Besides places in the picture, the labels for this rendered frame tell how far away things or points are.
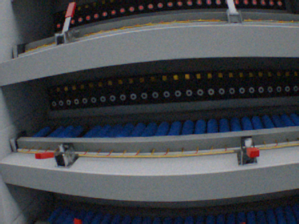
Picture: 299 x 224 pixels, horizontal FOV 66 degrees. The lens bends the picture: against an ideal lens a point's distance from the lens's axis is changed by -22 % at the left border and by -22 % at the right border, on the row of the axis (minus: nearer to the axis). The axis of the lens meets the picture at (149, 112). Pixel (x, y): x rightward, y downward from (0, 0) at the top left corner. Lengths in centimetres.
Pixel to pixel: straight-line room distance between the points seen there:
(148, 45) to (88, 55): 9
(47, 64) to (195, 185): 29
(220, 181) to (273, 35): 21
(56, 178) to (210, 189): 23
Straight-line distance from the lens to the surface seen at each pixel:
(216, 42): 37
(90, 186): 40
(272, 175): 36
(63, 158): 41
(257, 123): 45
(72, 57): 42
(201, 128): 44
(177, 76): 51
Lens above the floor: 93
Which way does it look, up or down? 3 degrees up
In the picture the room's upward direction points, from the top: 2 degrees counter-clockwise
